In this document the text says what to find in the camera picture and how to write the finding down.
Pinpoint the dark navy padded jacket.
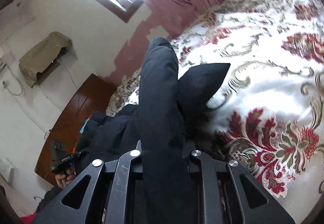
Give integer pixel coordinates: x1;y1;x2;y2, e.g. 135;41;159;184
75;37;230;223

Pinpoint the person's left hand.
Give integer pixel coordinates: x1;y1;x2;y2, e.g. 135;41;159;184
55;167;76;189

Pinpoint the orange brown blue pillow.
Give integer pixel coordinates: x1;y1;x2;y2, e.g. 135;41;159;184
80;118;90;134

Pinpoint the brown wooden headboard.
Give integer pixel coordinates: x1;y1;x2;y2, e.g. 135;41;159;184
35;74;116;186

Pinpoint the floral white bed quilt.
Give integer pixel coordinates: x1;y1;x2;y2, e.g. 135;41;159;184
105;0;324;224

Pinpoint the black wall cable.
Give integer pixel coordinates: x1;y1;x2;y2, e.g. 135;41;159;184
60;62;88;113

